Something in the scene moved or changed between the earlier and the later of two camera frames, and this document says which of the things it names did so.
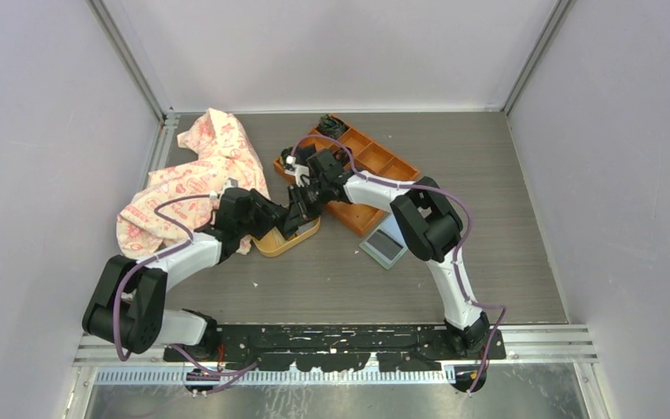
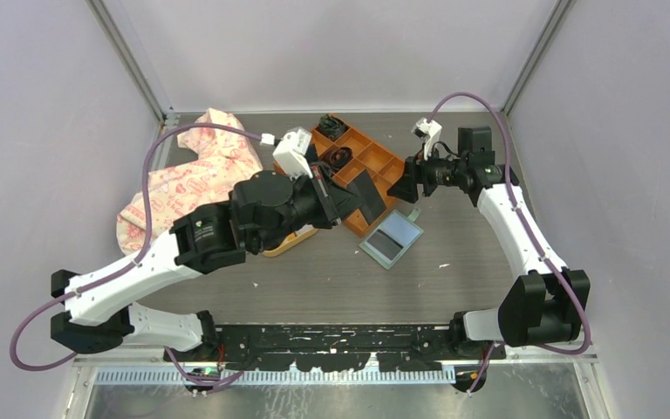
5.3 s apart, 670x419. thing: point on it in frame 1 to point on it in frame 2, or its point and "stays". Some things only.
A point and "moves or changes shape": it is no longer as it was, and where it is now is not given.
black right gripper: (306, 213) to (406, 187)
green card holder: (386, 243) stays
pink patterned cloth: (179, 196) stays
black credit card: (385, 244) moves or changes shape
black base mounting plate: (337, 347) stays
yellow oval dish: (275, 242) stays
